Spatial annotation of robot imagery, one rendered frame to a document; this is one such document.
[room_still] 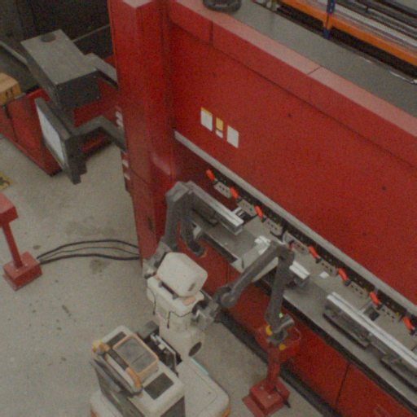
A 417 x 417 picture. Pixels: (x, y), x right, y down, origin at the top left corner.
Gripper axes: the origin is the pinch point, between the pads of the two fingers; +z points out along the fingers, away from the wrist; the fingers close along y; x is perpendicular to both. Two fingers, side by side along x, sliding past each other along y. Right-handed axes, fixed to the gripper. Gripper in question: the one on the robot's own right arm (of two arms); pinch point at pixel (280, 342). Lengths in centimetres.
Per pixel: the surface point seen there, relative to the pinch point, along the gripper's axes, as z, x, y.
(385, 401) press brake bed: 17, -57, 24
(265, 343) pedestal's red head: 4.0, 6.6, -5.8
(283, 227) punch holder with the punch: -35, 38, 38
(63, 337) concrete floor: 55, 126, -104
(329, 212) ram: -70, 8, 49
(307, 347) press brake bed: 25.6, -2.6, 14.8
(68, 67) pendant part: -122, 146, -8
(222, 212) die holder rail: -12, 87, 26
